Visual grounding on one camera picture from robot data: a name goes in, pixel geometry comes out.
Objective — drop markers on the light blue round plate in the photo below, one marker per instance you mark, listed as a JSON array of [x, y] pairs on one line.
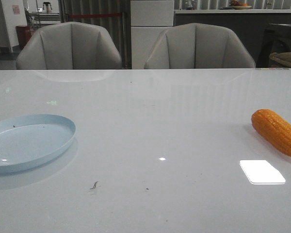
[[30, 141]]

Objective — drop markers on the orange plastic corn cob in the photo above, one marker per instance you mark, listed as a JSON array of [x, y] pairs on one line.
[[275, 129]]

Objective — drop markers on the right grey upholstered chair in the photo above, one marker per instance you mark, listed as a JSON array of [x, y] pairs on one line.
[[197, 45]]

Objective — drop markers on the grey upholstered chair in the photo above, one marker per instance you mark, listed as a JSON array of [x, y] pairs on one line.
[[70, 45], [197, 45]]

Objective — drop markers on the white cabinet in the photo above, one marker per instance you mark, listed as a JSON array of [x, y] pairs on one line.
[[148, 19]]

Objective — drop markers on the left grey upholstered chair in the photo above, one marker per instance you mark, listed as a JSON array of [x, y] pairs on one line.
[[70, 45]]

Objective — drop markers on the grey counter with white top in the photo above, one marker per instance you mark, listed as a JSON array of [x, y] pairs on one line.
[[248, 25]]

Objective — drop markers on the fruit bowl on counter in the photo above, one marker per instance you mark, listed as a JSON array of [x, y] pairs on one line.
[[235, 4]]

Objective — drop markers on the red bin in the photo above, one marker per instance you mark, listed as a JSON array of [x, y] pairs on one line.
[[23, 35]]

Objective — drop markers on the tan cushion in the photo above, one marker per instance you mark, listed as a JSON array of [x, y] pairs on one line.
[[281, 59]]

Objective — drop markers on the pink wall notice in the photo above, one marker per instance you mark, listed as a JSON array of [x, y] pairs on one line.
[[16, 9]]

